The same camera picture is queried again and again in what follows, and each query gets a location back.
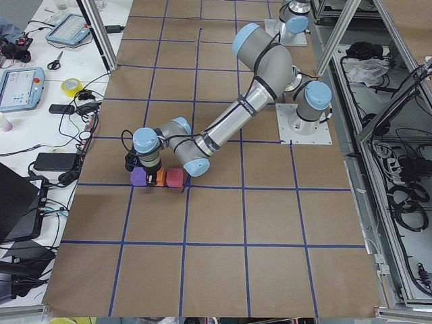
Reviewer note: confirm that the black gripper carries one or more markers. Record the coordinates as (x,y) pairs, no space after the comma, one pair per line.
(150,172)

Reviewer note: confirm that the orange foam cube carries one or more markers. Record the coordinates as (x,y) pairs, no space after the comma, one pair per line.
(160,177)

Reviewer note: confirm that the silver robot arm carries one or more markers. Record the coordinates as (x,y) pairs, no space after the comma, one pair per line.
(273,74)
(293,16)

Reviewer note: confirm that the purple foam cube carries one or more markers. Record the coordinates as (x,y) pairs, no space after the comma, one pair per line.
(138,177)

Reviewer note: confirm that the pink foam cube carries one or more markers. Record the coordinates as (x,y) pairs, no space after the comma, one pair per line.
(174,178)

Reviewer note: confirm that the black power brick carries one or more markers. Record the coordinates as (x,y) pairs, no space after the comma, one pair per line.
(55,161)

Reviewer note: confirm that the yellow tape roll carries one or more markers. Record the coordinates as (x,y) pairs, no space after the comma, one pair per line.
(71,87)

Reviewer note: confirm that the black laptop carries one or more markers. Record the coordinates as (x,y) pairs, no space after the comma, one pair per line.
(22,203)

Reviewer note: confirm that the black scissors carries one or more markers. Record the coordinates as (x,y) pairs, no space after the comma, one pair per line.
(55,64)

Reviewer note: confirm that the blue teach pendant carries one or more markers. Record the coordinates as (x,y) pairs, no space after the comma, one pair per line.
(71,31)
(21,89)

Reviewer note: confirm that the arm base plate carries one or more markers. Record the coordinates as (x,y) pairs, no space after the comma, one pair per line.
(294,130)
(273,27)

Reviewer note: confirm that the aluminium frame post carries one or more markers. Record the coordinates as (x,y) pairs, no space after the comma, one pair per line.
(94,21)

